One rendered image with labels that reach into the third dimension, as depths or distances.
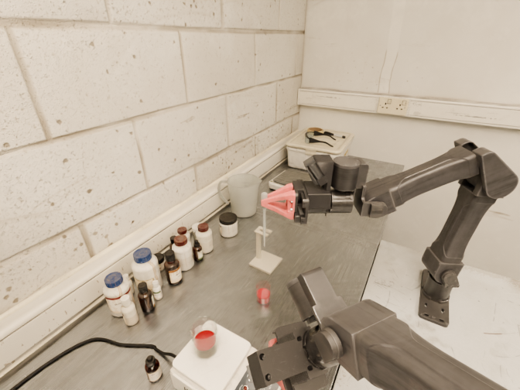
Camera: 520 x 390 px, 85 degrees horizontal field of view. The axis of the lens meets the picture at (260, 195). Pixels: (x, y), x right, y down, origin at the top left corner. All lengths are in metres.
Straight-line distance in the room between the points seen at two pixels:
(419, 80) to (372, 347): 1.54
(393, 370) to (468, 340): 0.61
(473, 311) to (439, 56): 1.18
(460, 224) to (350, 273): 0.34
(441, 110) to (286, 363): 1.49
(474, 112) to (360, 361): 1.50
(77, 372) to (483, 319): 1.00
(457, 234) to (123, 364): 0.84
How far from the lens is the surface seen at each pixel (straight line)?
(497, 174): 0.76
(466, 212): 0.81
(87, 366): 0.85
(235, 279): 0.91
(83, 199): 0.86
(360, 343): 0.36
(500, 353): 0.95
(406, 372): 0.33
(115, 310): 0.89
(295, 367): 0.47
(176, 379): 0.69
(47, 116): 0.79
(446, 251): 0.86
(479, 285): 1.11
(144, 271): 0.86
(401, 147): 1.83
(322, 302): 0.44
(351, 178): 0.63
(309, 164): 0.61
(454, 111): 1.73
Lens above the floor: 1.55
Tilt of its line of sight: 29 degrees down
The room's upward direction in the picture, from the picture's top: straight up
